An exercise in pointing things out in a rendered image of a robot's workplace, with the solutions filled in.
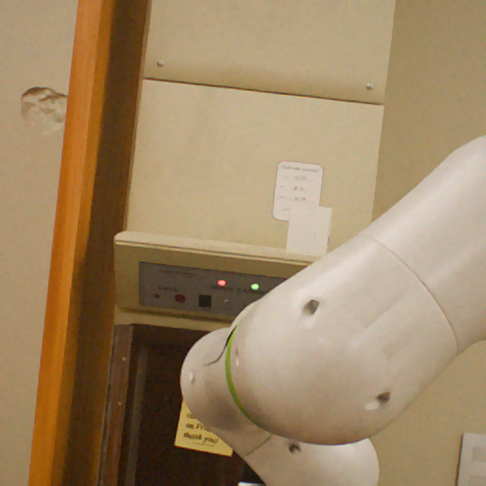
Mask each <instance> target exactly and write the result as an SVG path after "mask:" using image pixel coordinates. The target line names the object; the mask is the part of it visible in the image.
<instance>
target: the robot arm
mask: <svg viewBox="0 0 486 486"><path fill-rule="evenodd" d="M484 340H486V135H485V136H482V137H479V138H477V139H475V140H472V141H470V142H468V143H466V144H464V145H462V146H461V147H459V148H458V149H456V150H455V151H454V152H452V153H451V155H450V156H449V157H448V158H447V159H446V160H444V161H443V162H442V163H441V164H440V165H439V166H438V168H437V169H435V170H434V171H433V172H432V173H430V174H429V175H428V176H427V177H426V178H425V179H424V180H423V182H421V183H420V184H419V185H417V186H416V187H415V188H414V189H413V190H411V191H410V192H409V193H408V195H407V196H404V197H403V198H402V199H401V200H400V201H399V202H397V203H396V204H395V205H394V207H392V208H390V209H389V210H388V211H387V212H385V213H384V214H383V215H381V216H380V217H379V218H377V220H375V221H374V222H373V223H372V224H370V225H369V226H368V227H366V228H365V229H363V230H362V231H361V232H360V233H359V234H358V235H356V236H355V237H353V238H351V239H349V240H348V241H347V242H346V243H344V244H342V246H341V247H338V248H337V249H335V250H334V251H332V252H330V253H328V254H326V255H324V256H323V258H321V259H320V260H318V261H316V262H315V263H312V264H311V265H309V266H308V267H306V268H305V269H304V270H303V271H300V272H298V273H297V274H295V275H294V276H293V277H292V278H290V279H287V280H286V281H284V282H283V284H281V285H280V286H278V287H277V288H274V289H273V290H271V291H270V292H268V293H267V294H266V296H265V297H263V298H261V299H260V300H258V301H256V302H254V303H252V304H251V305H248V306H247V308H245V309H244V310H243V311H242V312H241V313H240V314H239V315H237V317H236V318H235V319H234V322H233V324H232V326H231V327H227V328H222V329H218V330H215V331H212V332H210V334H208V335H206V336H205V337H203V338H202V339H201V340H198V341H197V342H196V343H195V344H194V347H193V348H192V349H191V350H190V352H189V354H187V356H186V357H185V361H184V363H183V366H182V369H181V377H180V384H181V392H182V396H183V399H184V402H185V404H186V406H188V408H189V409H190V411H191V413H192V414H193V416H194V417H195V418H196V419H197V420H198V421H199V422H202V423H203V424H204V426H205V427H207V428H208V429H209V430H210V431H211V432H214V433H215V434H216V435H217V436H218V437H220V439H221V440H222V441H223V442H224V443H227V444H228V445H229V446H230V447H231V448H232V449H233V450H234V451H235V452H236V453H237V454H238V455H240V456H241V457H242V458H243V459H244V460H245V461H246V462H247V463H248V464H249V465H250V467H251V468H252V469H253V470H254V471H255V472H256V473H257V474H258V475H259V476H260V477H261V480H262V481H263V482H265V483H266V484H267V485H268V486H377V484H378V478H379V463H378V459H377V454H376V452H375V449H374V447H373V445H372V443H371V437H372V436H374V435H376V434H377V433H379V432H382V431H383V430H384V429H385V428H386V426H387V425H389V424H390V423H391V422H392V421H394V420H395V419H396V418H397V417H398V416H399V415H400V414H401V412H402V411H403V410H404V409H405V408H407V407H408V406H409V405H410V404H411V403H412V402H413V400H415V399H416V398H417V397H418V395H420V394H421V392H422V391H423V390H424V389H425V387H426V386H427V385H428V384H430V383H431V382H432V381H434V380H435V379H436V378H437V376H438V375H439V374H440V372H441V371H442V370H443V369H444V368H445V367H447V366H448V365H449V364H450V363H451V362H452V361H453V360H454V359H455V358H456V357H457V356H458V355H460V354H461V353H462V352H464V351H465V350H466V348H467V347H468V346H470V345H471V344H474V343H476V342H479V341H484Z"/></svg>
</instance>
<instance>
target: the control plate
mask: <svg viewBox="0 0 486 486"><path fill-rule="evenodd" d="M220 279H222V280H225V282H227V284H225V285H224V286H220V285H218V280H220ZM287 279H289V278H282V277H272V276H264V275H255V274H246V273H236V272H227V271H210V269H202V268H192V267H182V266H173V265H165V264H156V263H146V262H140V305H141V306H149V307H159V308H167V309H176V310H185V311H194V312H203V313H212V314H221V315H230V316H237V315H239V314H240V313H241V312H242V311H243V310H244V306H242V303H244V302H246V303H248V304H249V305H251V304H252V303H254V302H256V301H258V300H260V299H261V298H263V297H265V296H266V294H267V293H268V292H270V291H271V290H273V289H274V288H277V287H278V286H280V285H281V284H283V282H284V281H286V280H287ZM253 284H257V285H258V286H259V288H258V289H257V290H255V289H253V288H252V285H253ZM155 292H158V293H160V298H155V297H154V296H153V294H154V293H155ZM177 294H183V296H184V297H185V301H184V302H183V303H179V302H177V301H175V296H177ZM199 294H209V296H212V297H211V308H208V307H200V306H199V305H198V295H199ZM225 300H228V301H230V302H231V303H230V304H229V305H228V306H225V305H224V304H223V301H225Z"/></svg>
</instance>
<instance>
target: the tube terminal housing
mask: <svg viewBox="0 0 486 486"><path fill-rule="evenodd" d="M383 112H384V106H382V105H373V104H364V103H355V102H346V101H335V100H326V99H317V98H308V97H298V96H289V95H280V94H271V93H261V92H252V90H243V89H233V88H224V87H215V86H206V85H196V84H179V83H168V82H159V81H150V80H142V81H141V92H140V109H139V119H138V128H136V137H135V148H134V157H133V166H132V177H131V186H130V196H129V205H128V215H127V224H126V230H128V231H137V233H147V234H165V235H172V236H182V237H192V238H201V239H210V240H219V241H228V242H236V243H246V244H255V246H265V247H274V248H282V249H285V248H286V247H287V237H288V228H289V227H290V223H289V222H284V221H274V220H271V209H272V201H273V191H274V182H275V173H277V163H278V160H279V159H282V160H292V161H302V162H309V163H319V164H324V165H325V167H324V176H323V185H322V194H321V203H320V206H323V208H332V209H333V211H332V219H331V228H330V238H329V246H328V253H330V252H332V251H334V250H335V249H337V248H338V247H341V246H342V244H344V243H346V242H347V241H348V240H349V239H351V238H353V237H355V236H356V235H358V234H359V233H360V232H361V231H362V230H363V229H365V228H366V227H368V226H369V225H370V224H371V217H372V208H373V199H374V190H375V182H376V173H377V163H379V162H378V156H379V155H380V146H381V137H382V128H383ZM233 322H234V320H230V319H220V318H211V317H202V316H194V315H184V314H174V313H167V312H157V311H148V310H139V309H131V308H122V307H118V309H117V319H116V324H123V325H129V324H133V323H138V324H146V325H155V326H165V327H181V328H190V329H198V330H208V331H215V330H218V329H222V328H227V327H231V326H232V324H233Z"/></svg>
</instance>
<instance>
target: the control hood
mask: <svg viewBox="0 0 486 486"><path fill-rule="evenodd" d="M114 248H115V291H116V305H118V307H122V308H131V309H139V310H148V311H157V312H167V313H174V314H184V315H194V316H202V317H211V318H220V319H230V320H234V319H235V318H236V317H237V316H230V315H221V314H212V313H203V312H194V311H185V310H176V309H167V308H159V307H149V306H141V305H140V262H146V263H156V264H165V265H173V266H182V267H192V268H202V269H210V271H227V272H236V273H246V274H255V275H264V276H272V277H282V278H292V277H293V276H294V275H295V274H297V273H298V272H300V271H303V270H304V269H305V268H306V267H308V266H309V265H311V264H312V263H315V262H316V261H318V260H320V259H321V258H323V255H316V254H307V253H298V252H286V249H282V248H274V247H265V246H255V244H246V243H236V242H228V241H219V240H210V239H201V238H192V237H182V236H172V235H165V234H147V233H137V231H128V230H127V231H123V233H120V234H117V235H116V236H115V239H114Z"/></svg>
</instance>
